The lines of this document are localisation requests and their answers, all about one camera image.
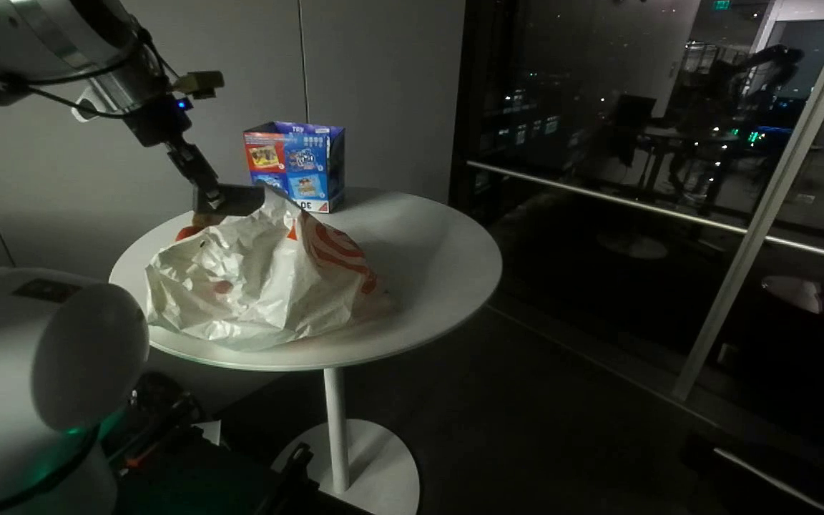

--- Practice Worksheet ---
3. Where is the grey window rail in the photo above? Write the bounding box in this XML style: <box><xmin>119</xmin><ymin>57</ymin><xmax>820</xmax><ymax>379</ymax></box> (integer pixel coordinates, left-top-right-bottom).
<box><xmin>463</xmin><ymin>159</ymin><xmax>824</xmax><ymax>273</ymax></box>

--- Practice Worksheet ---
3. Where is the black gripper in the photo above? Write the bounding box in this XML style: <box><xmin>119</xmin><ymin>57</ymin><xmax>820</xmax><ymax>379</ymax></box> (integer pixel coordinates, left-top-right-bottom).
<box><xmin>129</xmin><ymin>87</ymin><xmax>235</xmax><ymax>219</ymax></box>

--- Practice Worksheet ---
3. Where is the blue snack variety box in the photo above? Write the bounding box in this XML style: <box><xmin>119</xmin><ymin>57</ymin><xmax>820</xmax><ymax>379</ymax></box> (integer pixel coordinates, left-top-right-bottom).
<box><xmin>240</xmin><ymin>119</ymin><xmax>350</xmax><ymax>214</ymax></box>

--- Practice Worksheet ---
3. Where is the white plastic bag orange print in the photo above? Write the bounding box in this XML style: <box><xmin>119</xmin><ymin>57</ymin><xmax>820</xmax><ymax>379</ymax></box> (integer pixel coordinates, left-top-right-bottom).
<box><xmin>141</xmin><ymin>194</ymin><xmax>391</xmax><ymax>353</ymax></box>

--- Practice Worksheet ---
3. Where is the white table pedestal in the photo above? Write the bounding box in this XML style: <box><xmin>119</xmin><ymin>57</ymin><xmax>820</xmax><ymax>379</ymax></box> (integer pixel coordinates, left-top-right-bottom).
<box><xmin>271</xmin><ymin>366</ymin><xmax>423</xmax><ymax>515</ymax></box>

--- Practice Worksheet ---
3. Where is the grey window mullion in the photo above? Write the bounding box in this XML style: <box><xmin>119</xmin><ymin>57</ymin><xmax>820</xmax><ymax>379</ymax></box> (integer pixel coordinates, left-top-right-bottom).
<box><xmin>666</xmin><ymin>0</ymin><xmax>824</xmax><ymax>403</ymax></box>

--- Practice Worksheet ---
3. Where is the yellow wrist camera bar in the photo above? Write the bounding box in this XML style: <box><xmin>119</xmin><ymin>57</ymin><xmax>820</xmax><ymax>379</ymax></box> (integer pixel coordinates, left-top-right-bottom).
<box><xmin>170</xmin><ymin>67</ymin><xmax>230</xmax><ymax>103</ymax></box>

